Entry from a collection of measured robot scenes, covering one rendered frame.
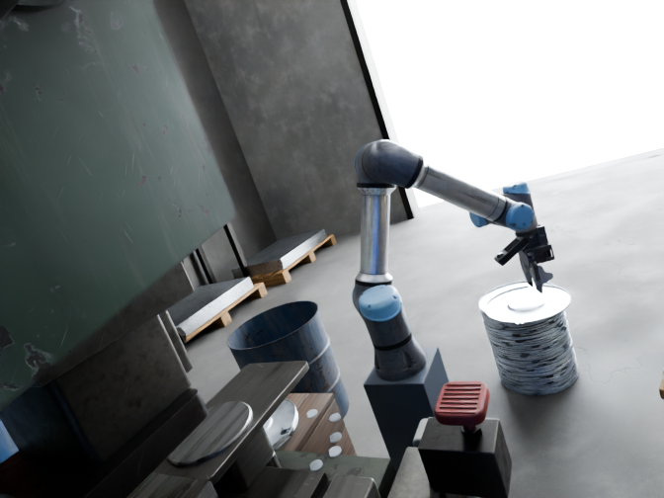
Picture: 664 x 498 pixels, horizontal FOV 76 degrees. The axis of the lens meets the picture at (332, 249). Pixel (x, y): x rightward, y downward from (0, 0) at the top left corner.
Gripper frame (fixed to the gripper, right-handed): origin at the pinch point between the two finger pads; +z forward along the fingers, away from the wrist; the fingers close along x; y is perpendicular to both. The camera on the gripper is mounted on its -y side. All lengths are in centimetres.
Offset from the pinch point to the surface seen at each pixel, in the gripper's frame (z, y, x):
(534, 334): 20.9, -1.3, 7.4
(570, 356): 35.1, 10.0, 9.6
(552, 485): 45, -19, -31
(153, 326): -53, -72, -89
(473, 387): -31, -40, -85
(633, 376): 46, 27, 3
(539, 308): 11.4, 2.2, 6.5
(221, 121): -147, -176, 452
